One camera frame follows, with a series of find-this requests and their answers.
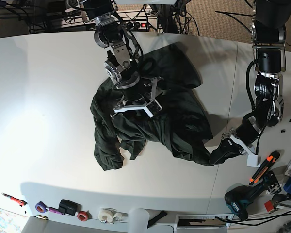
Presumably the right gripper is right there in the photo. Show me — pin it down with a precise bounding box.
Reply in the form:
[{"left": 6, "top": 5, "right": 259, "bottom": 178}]
[{"left": 110, "top": 75, "right": 164, "bottom": 119}]

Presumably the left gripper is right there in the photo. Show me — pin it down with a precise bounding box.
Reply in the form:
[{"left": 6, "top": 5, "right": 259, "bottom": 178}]
[{"left": 222, "top": 128, "right": 261, "bottom": 167}]

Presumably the dark green t-shirt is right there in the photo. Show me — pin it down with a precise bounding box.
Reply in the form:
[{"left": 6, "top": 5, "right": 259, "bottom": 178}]
[{"left": 90, "top": 41, "right": 243, "bottom": 171}]

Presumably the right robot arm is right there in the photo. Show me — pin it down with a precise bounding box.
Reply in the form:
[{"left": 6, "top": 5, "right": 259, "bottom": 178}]
[{"left": 66, "top": 0, "right": 162, "bottom": 117}]

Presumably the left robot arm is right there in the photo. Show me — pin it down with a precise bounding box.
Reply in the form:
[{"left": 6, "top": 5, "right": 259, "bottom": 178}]
[{"left": 209, "top": 0, "right": 291, "bottom": 166}]

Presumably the orange black utility knife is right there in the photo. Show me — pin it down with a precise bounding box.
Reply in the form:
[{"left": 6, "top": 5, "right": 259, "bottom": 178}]
[{"left": 249, "top": 151, "right": 280, "bottom": 185}]

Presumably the red square tag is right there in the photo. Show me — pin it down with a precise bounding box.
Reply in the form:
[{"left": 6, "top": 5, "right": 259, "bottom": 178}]
[{"left": 264, "top": 200, "right": 274, "bottom": 212}]

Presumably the black power strip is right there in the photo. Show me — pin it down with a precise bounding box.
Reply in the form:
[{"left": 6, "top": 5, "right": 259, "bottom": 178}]
[{"left": 126, "top": 21, "right": 158, "bottom": 32}]

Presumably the white paper roll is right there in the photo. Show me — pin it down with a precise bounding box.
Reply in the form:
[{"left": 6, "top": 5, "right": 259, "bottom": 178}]
[{"left": 128, "top": 208, "right": 150, "bottom": 233}]

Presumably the clear tape dispenser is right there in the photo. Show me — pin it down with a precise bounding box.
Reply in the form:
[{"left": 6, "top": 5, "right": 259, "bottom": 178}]
[{"left": 97, "top": 208, "right": 128, "bottom": 224}]

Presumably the red tape roll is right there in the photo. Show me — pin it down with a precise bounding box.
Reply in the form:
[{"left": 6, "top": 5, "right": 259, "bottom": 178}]
[{"left": 77, "top": 211, "right": 89, "bottom": 222}]

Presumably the purple tape roll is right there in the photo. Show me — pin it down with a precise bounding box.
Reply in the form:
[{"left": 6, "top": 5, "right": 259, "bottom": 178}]
[{"left": 35, "top": 201, "right": 48, "bottom": 213}]

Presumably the red black screwdriver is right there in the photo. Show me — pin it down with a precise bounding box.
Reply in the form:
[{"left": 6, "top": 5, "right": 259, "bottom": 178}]
[{"left": 2, "top": 193, "right": 27, "bottom": 207}]

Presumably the teal black cordless drill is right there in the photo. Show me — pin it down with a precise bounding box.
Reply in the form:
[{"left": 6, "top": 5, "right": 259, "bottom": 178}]
[{"left": 224, "top": 171, "right": 282, "bottom": 221}]

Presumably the black action camera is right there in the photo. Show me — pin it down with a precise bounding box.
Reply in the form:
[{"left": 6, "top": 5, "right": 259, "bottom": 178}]
[{"left": 58, "top": 199, "right": 78, "bottom": 216}]

